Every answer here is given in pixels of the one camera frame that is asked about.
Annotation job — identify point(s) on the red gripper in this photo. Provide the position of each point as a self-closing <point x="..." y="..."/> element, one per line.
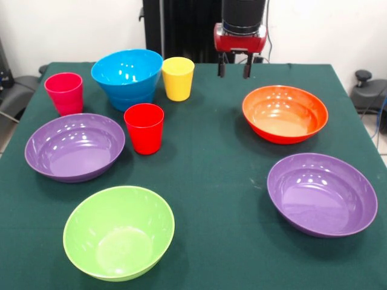
<point x="240" y="42"/>

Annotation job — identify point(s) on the yellow plastic cup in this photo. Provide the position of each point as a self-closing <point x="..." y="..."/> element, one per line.
<point x="177" y="86"/>

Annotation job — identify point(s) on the orange plastic bowl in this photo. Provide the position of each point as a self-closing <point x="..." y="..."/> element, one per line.
<point x="284" y="117"/>

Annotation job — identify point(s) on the large blue plastic bowl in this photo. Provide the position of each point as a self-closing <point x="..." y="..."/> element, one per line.
<point x="124" y="71"/>

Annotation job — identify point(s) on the dark green tablecloth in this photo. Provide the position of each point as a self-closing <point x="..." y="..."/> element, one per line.
<point x="211" y="172"/>

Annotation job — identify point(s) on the small teal plastic bowl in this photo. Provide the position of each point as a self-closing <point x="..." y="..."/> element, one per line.
<point x="133" y="105"/>

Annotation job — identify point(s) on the red plastic cup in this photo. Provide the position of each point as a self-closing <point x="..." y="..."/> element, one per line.
<point x="144" y="136"/>

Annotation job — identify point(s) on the purple plastic bowl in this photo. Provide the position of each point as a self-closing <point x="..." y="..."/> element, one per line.
<point x="322" y="199"/>
<point x="75" y="151"/>

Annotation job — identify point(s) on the pink plastic cup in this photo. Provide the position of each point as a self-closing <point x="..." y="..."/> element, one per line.
<point x="65" y="96"/>

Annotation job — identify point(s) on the green plastic bowl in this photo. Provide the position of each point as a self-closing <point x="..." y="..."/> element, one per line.
<point x="118" y="238"/>

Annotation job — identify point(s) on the grey equipment base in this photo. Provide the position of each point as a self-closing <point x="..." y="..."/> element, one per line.
<point x="18" y="90"/>

